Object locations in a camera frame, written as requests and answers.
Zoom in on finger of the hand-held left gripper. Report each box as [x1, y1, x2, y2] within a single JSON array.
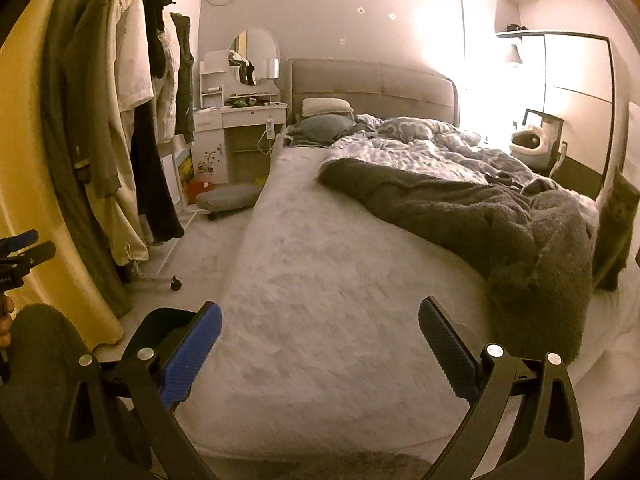
[[0, 230, 40, 256], [0, 241, 57, 273]]

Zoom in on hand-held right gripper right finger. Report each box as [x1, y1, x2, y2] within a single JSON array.
[[418, 296, 586, 480]]

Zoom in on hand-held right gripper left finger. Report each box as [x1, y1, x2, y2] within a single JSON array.
[[59, 301, 223, 480]]

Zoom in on person's left hand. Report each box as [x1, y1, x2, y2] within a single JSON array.
[[0, 294, 15, 348]]

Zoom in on yellow curtain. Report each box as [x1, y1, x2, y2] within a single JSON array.
[[0, 10, 126, 346]]

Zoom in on olive long coat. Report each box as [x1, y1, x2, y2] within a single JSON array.
[[40, 0, 136, 318]]

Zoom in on white clothes rack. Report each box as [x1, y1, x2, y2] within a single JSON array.
[[125, 210, 201, 292]]

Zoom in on black pants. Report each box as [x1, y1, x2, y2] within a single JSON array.
[[131, 100, 186, 241]]

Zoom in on grey bed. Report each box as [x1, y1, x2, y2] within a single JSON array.
[[177, 135, 640, 466]]

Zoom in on dark grey fleece blanket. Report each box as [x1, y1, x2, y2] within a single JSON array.
[[317, 157, 596, 366]]

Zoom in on grey cushioned rolling stool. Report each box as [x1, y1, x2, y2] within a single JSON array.
[[196, 183, 262, 223]]

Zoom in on yellow framed painting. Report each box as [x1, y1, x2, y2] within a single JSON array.
[[172, 150, 196, 206]]

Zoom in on blue patterned duvet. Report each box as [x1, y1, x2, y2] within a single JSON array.
[[327, 114, 601, 226]]

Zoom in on white puffy jacket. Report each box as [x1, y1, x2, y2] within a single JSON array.
[[152, 20, 181, 143]]

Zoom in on grey cat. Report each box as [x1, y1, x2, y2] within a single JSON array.
[[592, 166, 640, 292]]

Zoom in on white t-shirt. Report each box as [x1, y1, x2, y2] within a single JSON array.
[[112, 0, 156, 111]]

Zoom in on beige cat bed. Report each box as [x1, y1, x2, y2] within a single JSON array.
[[510, 127, 546, 156]]

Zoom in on dark green vest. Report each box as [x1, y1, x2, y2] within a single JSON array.
[[170, 12, 197, 143]]

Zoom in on white dressing table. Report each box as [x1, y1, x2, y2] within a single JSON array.
[[192, 52, 290, 186]]

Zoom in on grey pillow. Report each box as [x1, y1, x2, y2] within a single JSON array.
[[287, 114, 358, 148]]

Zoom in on white sliding door wardrobe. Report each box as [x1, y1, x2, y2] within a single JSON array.
[[520, 30, 615, 201]]

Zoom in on black hanging garment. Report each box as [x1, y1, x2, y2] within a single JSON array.
[[122, 0, 176, 78]]

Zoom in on white pillow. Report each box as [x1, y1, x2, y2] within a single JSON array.
[[301, 97, 353, 117]]

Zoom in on grey padded headboard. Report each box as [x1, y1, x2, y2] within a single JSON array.
[[286, 58, 460, 128]]

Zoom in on oval mirror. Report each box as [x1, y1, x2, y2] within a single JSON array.
[[228, 27, 280, 86]]

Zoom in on white charger cable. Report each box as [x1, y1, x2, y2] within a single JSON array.
[[257, 119, 276, 156]]

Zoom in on wall shelf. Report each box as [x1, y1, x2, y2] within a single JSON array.
[[495, 22, 543, 38]]

